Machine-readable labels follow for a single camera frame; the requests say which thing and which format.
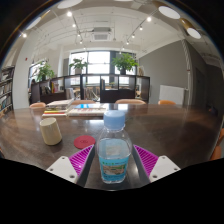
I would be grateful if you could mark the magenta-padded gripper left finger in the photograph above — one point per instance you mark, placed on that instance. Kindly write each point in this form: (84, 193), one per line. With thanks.
(63, 168)

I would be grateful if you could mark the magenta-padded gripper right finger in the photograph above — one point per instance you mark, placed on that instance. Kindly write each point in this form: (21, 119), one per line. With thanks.
(163, 168)

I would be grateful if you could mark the ceiling air conditioner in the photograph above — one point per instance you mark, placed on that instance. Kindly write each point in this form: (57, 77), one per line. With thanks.
(101, 34)

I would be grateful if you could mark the group of ceiling lights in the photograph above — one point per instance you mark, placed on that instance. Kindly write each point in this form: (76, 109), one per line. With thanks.
(169, 12)

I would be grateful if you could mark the large potted green plant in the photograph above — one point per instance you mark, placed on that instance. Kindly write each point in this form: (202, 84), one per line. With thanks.
(125, 62)

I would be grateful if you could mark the low dark shelf unit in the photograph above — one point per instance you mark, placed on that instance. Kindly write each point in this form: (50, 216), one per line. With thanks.
(113, 95)

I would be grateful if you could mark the clear blue-capped water bottle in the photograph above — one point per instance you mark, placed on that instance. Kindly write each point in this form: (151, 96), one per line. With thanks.
(114, 156)

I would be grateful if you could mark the orange chair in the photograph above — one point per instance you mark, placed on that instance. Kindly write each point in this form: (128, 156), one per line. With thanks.
(218, 150)

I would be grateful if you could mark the cream ceramic cup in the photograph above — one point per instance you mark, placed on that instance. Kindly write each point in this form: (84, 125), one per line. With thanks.
(50, 131)

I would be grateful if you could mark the tall bookshelf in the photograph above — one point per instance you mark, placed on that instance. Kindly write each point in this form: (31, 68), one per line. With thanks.
(6, 90)

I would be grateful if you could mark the white board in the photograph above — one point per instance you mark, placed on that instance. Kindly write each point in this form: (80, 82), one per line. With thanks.
(171, 94)

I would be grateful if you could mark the flat round red coaster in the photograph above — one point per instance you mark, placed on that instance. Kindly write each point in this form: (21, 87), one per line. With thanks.
(84, 142)

